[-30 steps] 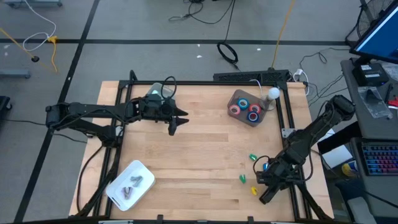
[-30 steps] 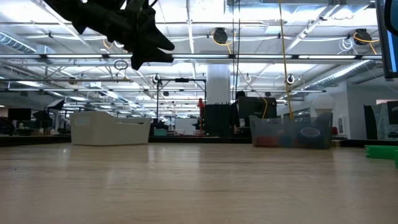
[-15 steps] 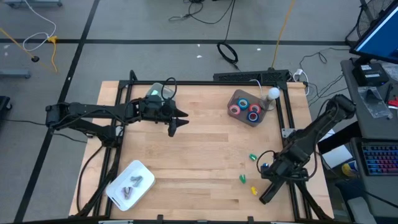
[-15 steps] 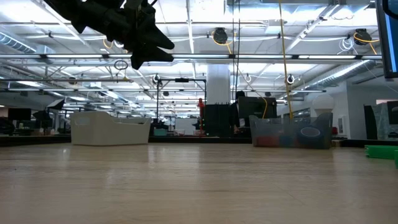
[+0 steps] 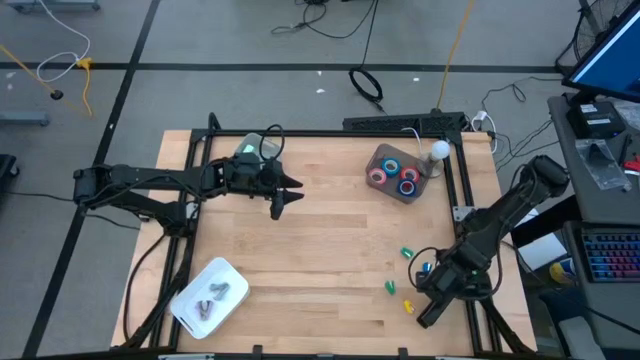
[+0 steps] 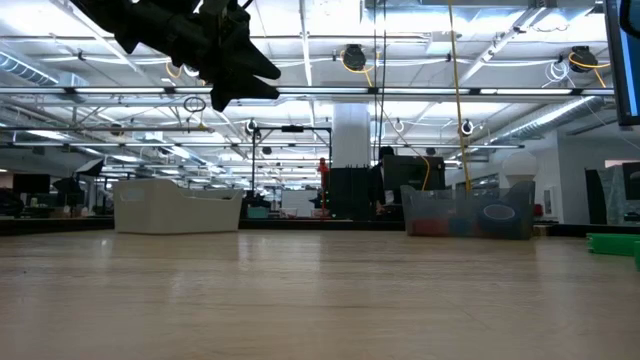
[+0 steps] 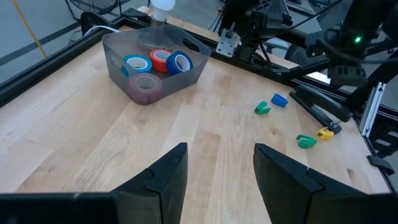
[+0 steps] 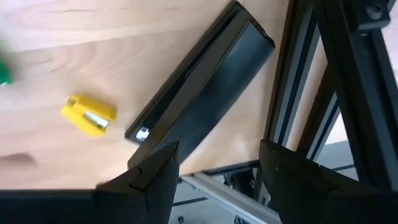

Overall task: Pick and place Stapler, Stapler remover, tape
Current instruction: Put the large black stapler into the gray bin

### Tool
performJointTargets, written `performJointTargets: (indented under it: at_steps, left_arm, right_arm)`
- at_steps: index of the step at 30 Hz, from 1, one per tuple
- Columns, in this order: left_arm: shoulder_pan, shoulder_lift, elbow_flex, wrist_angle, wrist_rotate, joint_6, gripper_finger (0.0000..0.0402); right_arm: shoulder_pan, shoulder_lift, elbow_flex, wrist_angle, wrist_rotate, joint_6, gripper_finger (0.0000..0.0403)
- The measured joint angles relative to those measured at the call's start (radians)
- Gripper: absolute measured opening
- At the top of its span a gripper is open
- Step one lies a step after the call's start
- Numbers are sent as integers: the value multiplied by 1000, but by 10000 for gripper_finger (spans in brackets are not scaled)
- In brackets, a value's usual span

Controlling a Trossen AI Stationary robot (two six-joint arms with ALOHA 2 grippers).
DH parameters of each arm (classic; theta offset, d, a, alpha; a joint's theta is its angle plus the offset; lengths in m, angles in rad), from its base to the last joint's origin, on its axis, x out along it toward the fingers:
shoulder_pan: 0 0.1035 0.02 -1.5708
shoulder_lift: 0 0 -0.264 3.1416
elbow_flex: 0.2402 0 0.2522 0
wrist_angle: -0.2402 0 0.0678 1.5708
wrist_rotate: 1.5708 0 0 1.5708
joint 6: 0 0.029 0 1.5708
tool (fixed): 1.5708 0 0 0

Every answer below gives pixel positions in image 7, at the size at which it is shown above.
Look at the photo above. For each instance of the dark grey translucent bin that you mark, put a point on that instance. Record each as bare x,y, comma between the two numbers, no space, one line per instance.
186,81

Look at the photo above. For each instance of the green staple remover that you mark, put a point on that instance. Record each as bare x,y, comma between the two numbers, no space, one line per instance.
262,108
306,142

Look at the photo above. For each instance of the silver aluminium post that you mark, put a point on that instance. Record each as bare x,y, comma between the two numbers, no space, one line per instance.
373,109

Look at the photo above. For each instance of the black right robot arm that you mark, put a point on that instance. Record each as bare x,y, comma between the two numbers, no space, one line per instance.
357,25

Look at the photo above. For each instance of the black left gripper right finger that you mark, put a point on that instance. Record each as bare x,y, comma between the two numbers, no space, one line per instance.
286,186

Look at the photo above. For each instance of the yellow staple remover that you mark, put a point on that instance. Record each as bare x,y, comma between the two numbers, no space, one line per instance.
325,133

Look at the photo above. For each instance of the dark blue tape roll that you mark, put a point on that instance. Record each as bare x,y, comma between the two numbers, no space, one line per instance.
171,63

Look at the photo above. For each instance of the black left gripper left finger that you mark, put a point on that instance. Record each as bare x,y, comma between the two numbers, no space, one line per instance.
164,180

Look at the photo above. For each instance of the black stapler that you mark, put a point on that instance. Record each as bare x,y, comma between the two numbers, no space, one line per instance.
323,102

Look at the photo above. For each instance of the light blue tape roll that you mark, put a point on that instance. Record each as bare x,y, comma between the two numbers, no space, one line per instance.
126,60

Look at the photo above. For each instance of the silver metal bracket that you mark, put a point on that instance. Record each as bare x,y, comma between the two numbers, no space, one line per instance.
228,45

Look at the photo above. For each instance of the black floor fan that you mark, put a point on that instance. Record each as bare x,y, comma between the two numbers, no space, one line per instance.
93,4

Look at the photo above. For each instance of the white light bulb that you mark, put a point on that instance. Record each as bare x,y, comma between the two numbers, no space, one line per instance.
161,7

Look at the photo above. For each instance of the red tape roll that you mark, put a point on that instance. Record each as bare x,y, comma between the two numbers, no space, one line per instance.
154,60

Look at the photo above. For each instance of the blue staple remover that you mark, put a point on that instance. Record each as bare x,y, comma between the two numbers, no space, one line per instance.
279,100

